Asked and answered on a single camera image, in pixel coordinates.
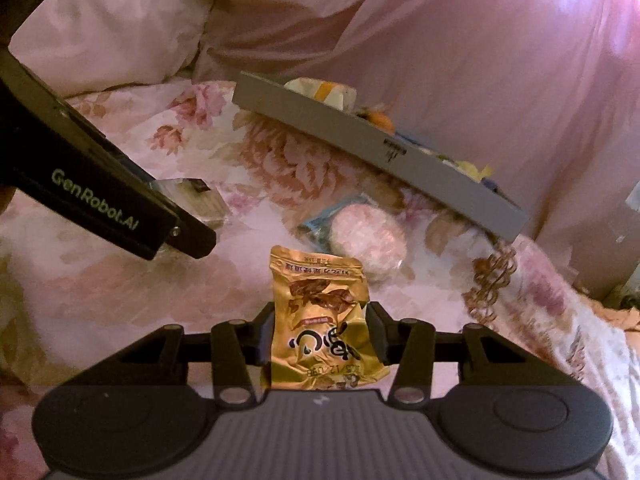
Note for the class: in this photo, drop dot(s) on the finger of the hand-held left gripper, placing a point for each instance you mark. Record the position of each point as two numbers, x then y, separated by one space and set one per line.
192 235

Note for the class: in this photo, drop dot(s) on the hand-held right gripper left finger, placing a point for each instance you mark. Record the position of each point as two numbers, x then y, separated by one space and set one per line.
266 332

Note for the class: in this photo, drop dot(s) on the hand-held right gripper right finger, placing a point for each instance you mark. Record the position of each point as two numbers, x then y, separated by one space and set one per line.
376 332

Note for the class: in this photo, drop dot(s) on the clear seaweed packet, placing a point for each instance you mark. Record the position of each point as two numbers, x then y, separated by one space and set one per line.
205 200

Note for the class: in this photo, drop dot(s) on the gold snack packet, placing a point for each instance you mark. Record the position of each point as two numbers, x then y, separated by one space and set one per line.
325 320

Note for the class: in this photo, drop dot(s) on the grey tray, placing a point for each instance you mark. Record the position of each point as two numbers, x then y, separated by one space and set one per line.
380 170

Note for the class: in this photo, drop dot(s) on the orange snack packet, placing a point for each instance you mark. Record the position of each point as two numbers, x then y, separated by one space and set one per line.
379 120

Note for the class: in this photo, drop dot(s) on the snacks inside grey box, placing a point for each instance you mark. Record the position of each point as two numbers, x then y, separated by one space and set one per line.
412 137

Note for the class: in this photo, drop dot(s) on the floral bedsheet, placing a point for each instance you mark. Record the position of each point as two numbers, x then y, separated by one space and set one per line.
125 290

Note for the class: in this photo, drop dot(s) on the round rice cracker packet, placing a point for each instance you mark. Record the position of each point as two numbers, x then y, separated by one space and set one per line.
367 240

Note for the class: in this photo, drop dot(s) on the pale pink pillow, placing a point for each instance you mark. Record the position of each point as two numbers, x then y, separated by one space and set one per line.
115 35

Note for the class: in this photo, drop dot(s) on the pale yellow packet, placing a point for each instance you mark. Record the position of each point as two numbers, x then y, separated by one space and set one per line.
470 170

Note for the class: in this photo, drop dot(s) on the white and orange snack bag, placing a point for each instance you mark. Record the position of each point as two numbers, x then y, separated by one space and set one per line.
320 92

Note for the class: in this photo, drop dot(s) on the orange duvet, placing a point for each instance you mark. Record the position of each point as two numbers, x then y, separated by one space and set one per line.
622 317

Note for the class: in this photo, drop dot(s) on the pink cloth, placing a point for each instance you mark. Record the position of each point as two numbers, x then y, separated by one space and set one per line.
475 60

